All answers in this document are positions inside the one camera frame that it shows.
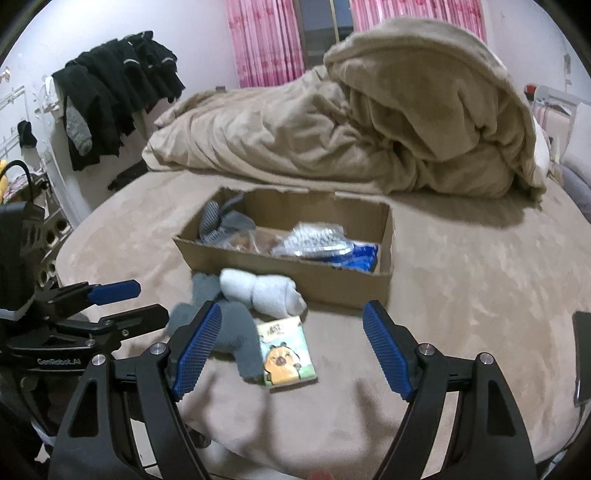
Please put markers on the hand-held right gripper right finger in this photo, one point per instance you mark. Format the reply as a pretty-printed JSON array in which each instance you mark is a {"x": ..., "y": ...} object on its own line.
[{"x": 385, "y": 350}]

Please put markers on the white metal rack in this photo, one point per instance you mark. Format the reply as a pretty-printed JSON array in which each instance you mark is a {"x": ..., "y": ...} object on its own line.
[{"x": 556, "y": 99}]

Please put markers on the blue packet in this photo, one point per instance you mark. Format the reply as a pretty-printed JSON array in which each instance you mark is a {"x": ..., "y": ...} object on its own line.
[{"x": 358, "y": 258}]

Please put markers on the perforated beige basket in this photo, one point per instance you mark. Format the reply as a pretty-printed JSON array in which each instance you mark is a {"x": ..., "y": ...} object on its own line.
[{"x": 53, "y": 249}]

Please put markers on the pink curtain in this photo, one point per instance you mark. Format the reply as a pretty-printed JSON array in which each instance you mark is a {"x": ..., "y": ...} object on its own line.
[
  {"x": 265, "y": 41},
  {"x": 415, "y": 16}
]

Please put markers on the beige duvet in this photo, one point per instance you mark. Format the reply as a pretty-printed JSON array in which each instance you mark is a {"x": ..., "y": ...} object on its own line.
[{"x": 369, "y": 120}]

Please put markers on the white sock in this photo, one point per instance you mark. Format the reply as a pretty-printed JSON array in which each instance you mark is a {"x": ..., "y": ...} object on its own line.
[{"x": 263, "y": 293}]

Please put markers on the plain grey sock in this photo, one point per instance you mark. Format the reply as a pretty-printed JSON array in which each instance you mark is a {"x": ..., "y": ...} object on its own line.
[{"x": 238, "y": 221}]

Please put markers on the cartoon print tissue packet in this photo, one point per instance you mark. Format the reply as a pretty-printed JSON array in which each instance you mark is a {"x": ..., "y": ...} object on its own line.
[{"x": 286, "y": 357}]

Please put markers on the black hanging sock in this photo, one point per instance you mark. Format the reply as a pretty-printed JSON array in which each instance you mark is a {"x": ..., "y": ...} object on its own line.
[{"x": 27, "y": 134}]

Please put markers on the clear plastic bag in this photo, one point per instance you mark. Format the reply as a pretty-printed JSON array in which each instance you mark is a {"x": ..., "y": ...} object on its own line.
[{"x": 309, "y": 240}]

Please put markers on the grey patterned sock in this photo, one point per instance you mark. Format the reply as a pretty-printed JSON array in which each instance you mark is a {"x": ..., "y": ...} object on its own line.
[{"x": 210, "y": 221}]

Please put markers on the cardboard box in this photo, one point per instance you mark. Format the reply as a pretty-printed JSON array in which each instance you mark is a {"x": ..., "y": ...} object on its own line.
[{"x": 300, "y": 279}]

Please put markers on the grey hanging sock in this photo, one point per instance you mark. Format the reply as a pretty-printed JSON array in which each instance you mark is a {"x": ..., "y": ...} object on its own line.
[{"x": 79, "y": 131}]

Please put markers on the dark cloth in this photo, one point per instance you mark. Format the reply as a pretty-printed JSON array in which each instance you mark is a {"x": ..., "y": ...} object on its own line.
[{"x": 127, "y": 177}]

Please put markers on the window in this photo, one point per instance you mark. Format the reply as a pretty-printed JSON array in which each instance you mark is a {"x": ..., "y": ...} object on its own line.
[{"x": 323, "y": 32}]

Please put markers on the black smartphone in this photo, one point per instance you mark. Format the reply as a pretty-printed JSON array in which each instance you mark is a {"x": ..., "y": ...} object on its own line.
[{"x": 582, "y": 360}]

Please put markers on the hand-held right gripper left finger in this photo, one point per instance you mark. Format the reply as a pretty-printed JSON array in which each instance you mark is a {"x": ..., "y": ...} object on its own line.
[{"x": 198, "y": 350}]

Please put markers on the black hanging clothes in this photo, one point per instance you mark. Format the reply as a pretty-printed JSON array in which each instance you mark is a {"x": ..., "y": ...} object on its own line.
[{"x": 120, "y": 87}]

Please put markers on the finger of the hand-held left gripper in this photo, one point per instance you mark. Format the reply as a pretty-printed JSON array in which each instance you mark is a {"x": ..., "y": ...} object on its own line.
[
  {"x": 138, "y": 317},
  {"x": 115, "y": 291}
]

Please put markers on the white drying rack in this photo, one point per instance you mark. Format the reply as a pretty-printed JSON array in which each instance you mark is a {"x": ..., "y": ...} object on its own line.
[{"x": 44, "y": 152}]

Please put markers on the white pillow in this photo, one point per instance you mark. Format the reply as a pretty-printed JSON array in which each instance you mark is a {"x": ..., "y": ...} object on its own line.
[{"x": 541, "y": 147}]

